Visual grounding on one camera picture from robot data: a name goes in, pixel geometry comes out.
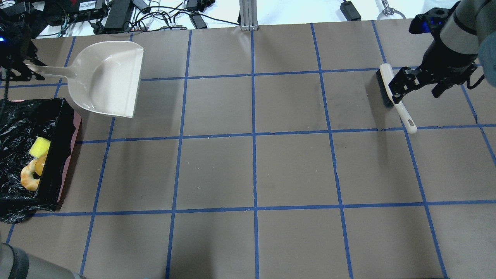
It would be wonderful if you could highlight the beige hand brush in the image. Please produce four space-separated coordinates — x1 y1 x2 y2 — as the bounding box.
376 63 418 134

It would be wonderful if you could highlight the beige plastic dustpan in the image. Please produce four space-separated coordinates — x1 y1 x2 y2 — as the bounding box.
28 41 144 118

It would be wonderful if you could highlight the yellow green sponge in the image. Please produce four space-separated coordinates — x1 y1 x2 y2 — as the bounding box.
28 137 51 158

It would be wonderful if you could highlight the golden croissant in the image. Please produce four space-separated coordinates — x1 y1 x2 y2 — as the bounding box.
20 159 40 191

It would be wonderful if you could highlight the round glazed bread roll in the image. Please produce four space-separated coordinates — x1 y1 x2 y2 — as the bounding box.
35 154 47 176

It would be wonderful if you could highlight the pink bin with black bag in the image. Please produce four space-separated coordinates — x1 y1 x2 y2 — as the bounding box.
0 98 81 224

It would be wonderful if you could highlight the black power adapter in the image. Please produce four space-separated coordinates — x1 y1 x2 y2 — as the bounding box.
104 0 134 33

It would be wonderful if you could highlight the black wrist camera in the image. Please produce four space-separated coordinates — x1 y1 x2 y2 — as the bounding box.
408 7 452 34

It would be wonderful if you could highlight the aluminium frame post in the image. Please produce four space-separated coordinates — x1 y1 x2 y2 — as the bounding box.
239 0 259 31

